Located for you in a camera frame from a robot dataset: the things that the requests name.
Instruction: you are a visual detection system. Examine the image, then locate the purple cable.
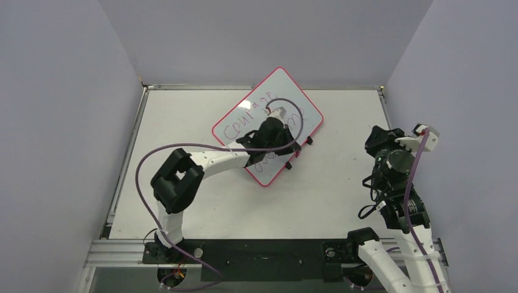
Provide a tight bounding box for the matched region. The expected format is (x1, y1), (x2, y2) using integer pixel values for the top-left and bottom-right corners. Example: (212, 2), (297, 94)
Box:
(134, 97), (305, 292)
(344, 127), (446, 293)

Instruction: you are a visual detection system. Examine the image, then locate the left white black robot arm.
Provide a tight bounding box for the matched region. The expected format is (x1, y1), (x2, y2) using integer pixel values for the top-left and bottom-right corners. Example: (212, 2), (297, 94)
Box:
(150, 117), (301, 262)

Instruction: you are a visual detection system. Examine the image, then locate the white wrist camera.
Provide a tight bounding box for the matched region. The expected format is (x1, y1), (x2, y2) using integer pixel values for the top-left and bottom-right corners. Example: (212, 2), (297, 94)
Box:
(265, 107), (286, 121)
(395, 123), (440, 153)

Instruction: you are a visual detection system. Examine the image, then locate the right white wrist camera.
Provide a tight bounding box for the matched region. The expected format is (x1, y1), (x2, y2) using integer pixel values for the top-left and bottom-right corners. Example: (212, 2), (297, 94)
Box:
(395, 123), (440, 153)

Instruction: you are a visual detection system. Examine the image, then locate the pink framed whiteboard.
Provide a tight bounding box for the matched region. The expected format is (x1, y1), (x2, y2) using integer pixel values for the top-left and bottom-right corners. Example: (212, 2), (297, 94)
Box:
(211, 67), (325, 188)

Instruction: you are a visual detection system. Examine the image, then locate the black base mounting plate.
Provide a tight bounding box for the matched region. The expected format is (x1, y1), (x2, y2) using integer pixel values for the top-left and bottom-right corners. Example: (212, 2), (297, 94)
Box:
(142, 239), (373, 285)

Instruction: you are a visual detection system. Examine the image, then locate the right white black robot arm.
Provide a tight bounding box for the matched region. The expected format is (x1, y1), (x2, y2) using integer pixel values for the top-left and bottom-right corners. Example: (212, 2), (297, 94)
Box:
(344, 124), (452, 292)

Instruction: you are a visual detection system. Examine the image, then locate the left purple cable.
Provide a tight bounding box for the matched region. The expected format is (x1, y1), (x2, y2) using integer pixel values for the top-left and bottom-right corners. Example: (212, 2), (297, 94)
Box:
(134, 97), (305, 292)

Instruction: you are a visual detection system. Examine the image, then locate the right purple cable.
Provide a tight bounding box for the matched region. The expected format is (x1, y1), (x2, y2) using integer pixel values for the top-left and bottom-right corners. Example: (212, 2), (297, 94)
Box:
(344, 127), (446, 293)

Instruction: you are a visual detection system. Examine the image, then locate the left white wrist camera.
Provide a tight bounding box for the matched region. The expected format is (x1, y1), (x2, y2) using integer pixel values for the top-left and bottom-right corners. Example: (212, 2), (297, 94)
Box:
(265, 107), (286, 121)

